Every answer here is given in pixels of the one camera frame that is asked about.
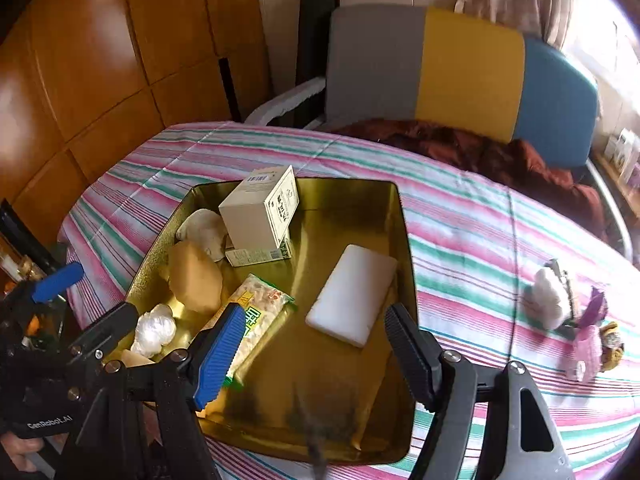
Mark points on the cluttered dark shelf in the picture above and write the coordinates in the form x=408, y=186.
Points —
x=20, y=255

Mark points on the black hair clip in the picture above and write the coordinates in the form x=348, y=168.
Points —
x=568, y=285

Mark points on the large cream carton box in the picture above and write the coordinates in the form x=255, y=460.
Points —
x=255, y=210

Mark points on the purple foil wrapper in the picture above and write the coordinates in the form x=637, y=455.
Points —
x=595, y=307

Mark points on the brown sponge block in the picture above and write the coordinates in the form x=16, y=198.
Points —
x=135, y=360

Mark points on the small green and white box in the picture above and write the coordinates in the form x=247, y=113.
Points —
x=260, y=256

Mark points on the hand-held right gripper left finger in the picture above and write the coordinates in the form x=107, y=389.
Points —
x=220, y=360

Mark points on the person's left hand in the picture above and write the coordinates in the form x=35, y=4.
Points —
x=17, y=452

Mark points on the black rolled mat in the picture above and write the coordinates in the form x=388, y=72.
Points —
x=315, y=45

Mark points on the white bed rail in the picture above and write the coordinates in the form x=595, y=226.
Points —
x=285, y=102

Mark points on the gold metal tin box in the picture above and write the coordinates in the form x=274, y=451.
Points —
x=325, y=385

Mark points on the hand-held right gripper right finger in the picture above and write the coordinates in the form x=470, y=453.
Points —
x=412, y=360

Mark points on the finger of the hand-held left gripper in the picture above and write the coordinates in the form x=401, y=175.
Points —
x=60, y=280
x=107, y=325

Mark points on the orange wooden wardrobe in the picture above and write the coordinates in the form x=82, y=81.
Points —
x=100, y=60

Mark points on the white carton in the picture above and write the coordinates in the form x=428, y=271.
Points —
x=625, y=147

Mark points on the white foam block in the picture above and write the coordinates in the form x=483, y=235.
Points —
x=350, y=296

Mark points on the white plastic bag wad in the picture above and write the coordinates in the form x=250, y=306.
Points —
x=545, y=296
x=200, y=230
x=152, y=332

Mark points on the green snack packet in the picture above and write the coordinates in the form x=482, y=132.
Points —
x=265, y=310

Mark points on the yellow sponge block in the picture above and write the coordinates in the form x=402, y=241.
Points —
x=195, y=280

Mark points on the pink and purple toy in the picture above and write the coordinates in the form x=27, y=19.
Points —
x=586, y=355

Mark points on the grey bed rail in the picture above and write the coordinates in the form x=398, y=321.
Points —
x=607, y=195

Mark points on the dark red blanket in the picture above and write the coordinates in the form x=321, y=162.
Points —
x=475, y=151

